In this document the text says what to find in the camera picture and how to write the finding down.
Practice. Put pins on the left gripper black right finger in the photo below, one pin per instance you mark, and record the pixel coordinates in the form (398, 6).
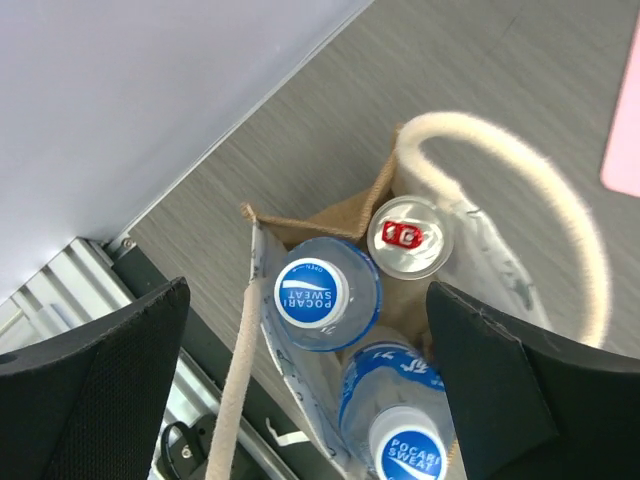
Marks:
(528, 403)

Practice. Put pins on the red bull can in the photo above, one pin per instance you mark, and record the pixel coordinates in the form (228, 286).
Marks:
(409, 238)

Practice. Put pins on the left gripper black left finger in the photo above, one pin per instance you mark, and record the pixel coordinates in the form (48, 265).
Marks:
(88, 403)

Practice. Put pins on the pink clipboard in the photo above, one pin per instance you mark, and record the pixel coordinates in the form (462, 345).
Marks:
(620, 168)

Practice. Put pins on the water bottle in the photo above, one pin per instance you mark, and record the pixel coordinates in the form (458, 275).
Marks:
(326, 295)
(394, 414)

